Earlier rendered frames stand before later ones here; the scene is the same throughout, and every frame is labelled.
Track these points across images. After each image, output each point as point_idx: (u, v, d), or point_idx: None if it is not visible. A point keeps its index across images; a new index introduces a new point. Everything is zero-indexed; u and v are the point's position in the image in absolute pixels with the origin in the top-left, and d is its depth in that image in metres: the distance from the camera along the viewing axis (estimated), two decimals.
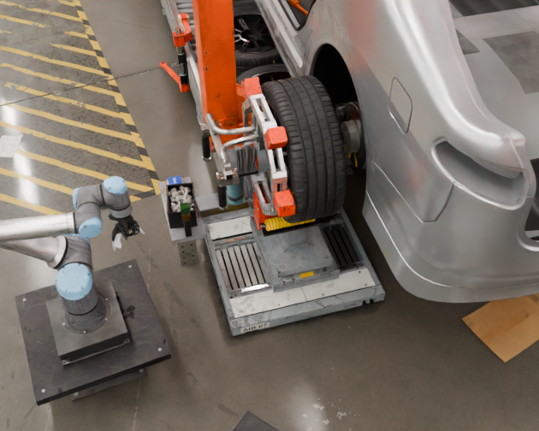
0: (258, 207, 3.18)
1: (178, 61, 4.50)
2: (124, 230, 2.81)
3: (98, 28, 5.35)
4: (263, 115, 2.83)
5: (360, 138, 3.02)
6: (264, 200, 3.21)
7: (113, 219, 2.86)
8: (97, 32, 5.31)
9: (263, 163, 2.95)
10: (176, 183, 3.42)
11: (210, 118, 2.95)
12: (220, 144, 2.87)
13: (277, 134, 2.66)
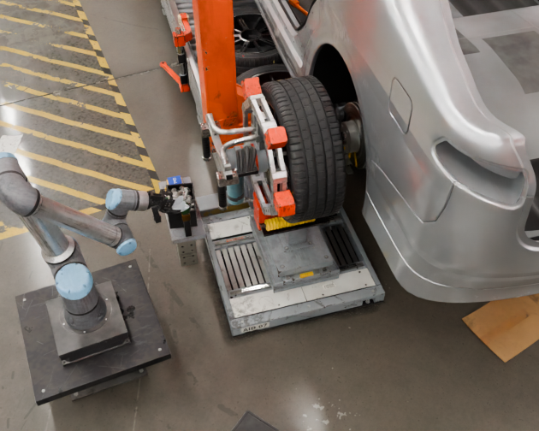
0: (258, 207, 3.18)
1: (178, 61, 4.50)
2: (164, 200, 2.90)
3: (98, 28, 5.35)
4: (263, 115, 2.83)
5: (360, 138, 3.02)
6: (264, 200, 3.21)
7: (157, 215, 2.95)
8: (97, 32, 5.31)
9: (263, 163, 2.95)
10: (176, 183, 3.42)
11: (210, 118, 2.95)
12: (220, 144, 2.87)
13: (277, 134, 2.66)
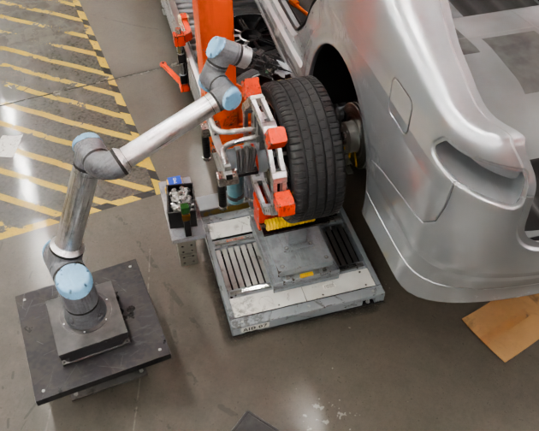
0: (258, 207, 3.18)
1: (178, 61, 4.50)
2: (263, 72, 2.68)
3: (98, 28, 5.35)
4: (263, 115, 2.83)
5: (360, 138, 3.02)
6: (264, 200, 3.21)
7: None
8: (97, 32, 5.31)
9: (263, 163, 2.95)
10: (176, 183, 3.42)
11: (210, 118, 2.95)
12: (220, 144, 2.87)
13: (277, 134, 2.66)
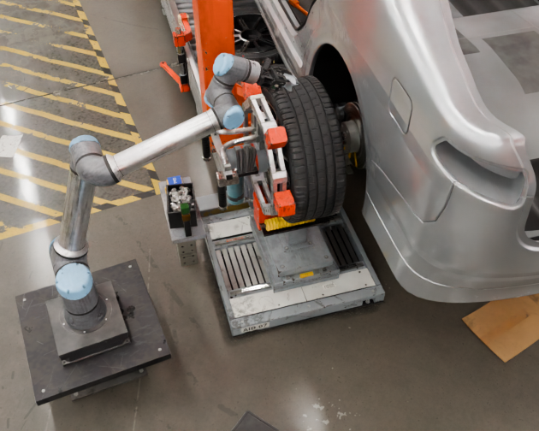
0: (258, 207, 3.18)
1: (178, 61, 4.50)
2: (269, 87, 2.63)
3: (98, 28, 5.35)
4: (263, 115, 2.83)
5: (360, 138, 3.02)
6: (264, 200, 3.21)
7: None
8: (97, 32, 5.31)
9: (263, 163, 2.95)
10: (176, 183, 3.42)
11: None
12: (220, 144, 2.87)
13: (277, 134, 2.66)
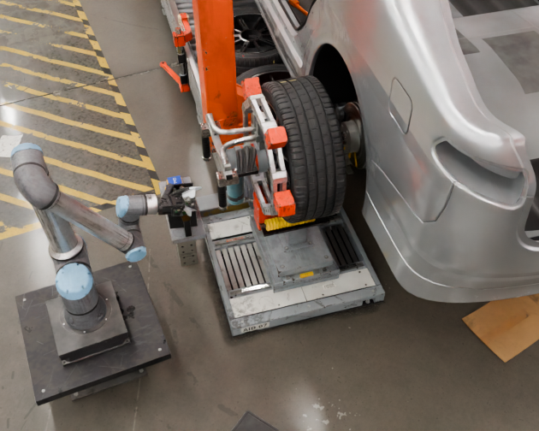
0: (258, 207, 3.18)
1: (178, 61, 4.50)
2: (173, 212, 2.89)
3: (98, 28, 5.35)
4: (263, 115, 2.83)
5: (360, 138, 3.02)
6: (264, 200, 3.21)
7: None
8: (97, 32, 5.31)
9: (263, 163, 2.95)
10: (176, 183, 3.42)
11: (210, 118, 2.95)
12: (220, 144, 2.87)
13: (277, 134, 2.66)
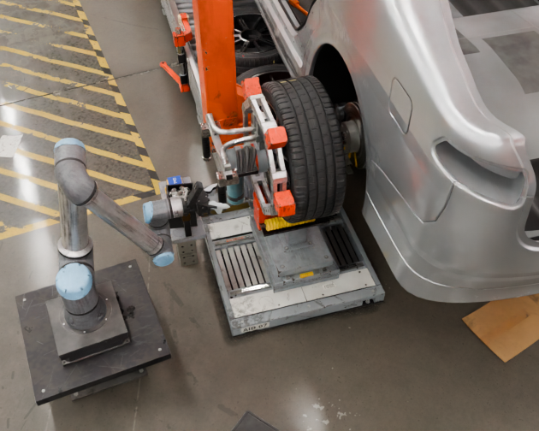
0: (258, 207, 3.18)
1: (178, 61, 4.50)
2: None
3: (98, 28, 5.35)
4: (263, 115, 2.83)
5: (360, 138, 3.02)
6: (264, 200, 3.21)
7: None
8: (97, 32, 5.31)
9: (263, 163, 2.95)
10: (176, 183, 3.42)
11: (210, 118, 2.95)
12: (220, 144, 2.87)
13: (277, 134, 2.66)
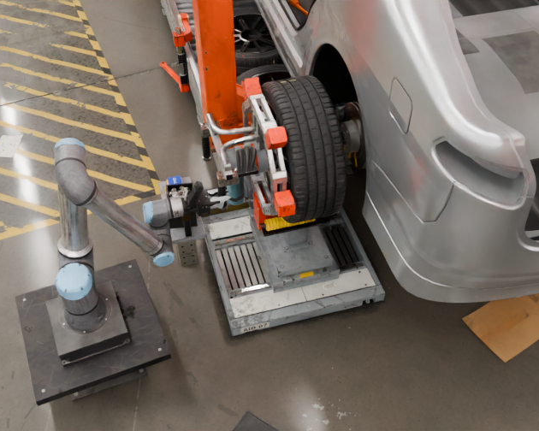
0: (258, 207, 3.18)
1: (178, 61, 4.50)
2: None
3: (98, 28, 5.35)
4: (263, 115, 2.83)
5: (360, 138, 3.02)
6: (264, 200, 3.21)
7: None
8: (97, 32, 5.31)
9: (263, 163, 2.95)
10: (176, 183, 3.42)
11: (210, 118, 2.95)
12: (220, 144, 2.87)
13: (277, 134, 2.66)
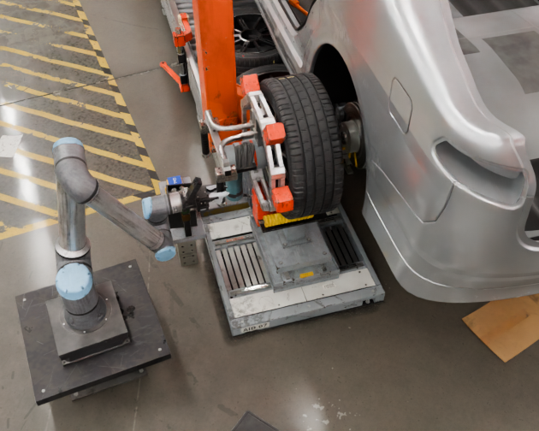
0: (257, 203, 3.20)
1: (178, 61, 4.50)
2: None
3: (98, 28, 5.35)
4: (262, 112, 2.85)
5: (360, 138, 3.02)
6: (263, 197, 3.23)
7: None
8: (97, 32, 5.31)
9: (261, 160, 2.97)
10: (176, 183, 3.42)
11: (209, 115, 2.96)
12: (218, 140, 2.89)
13: (275, 130, 2.68)
